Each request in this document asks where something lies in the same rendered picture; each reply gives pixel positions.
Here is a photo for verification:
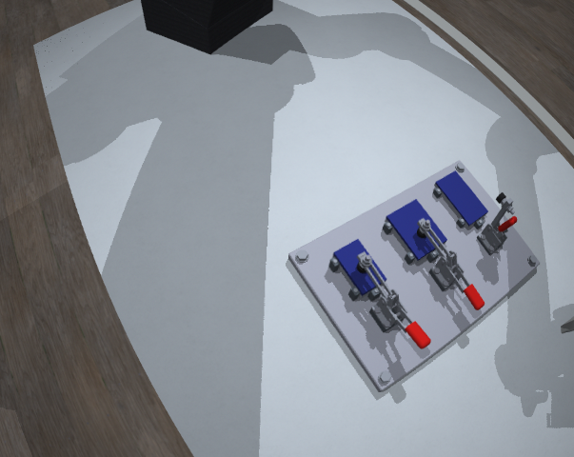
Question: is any grey toggle clamp with red handle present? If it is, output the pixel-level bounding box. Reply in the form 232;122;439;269
417;218;485;310
357;252;431;348
477;192;517;255

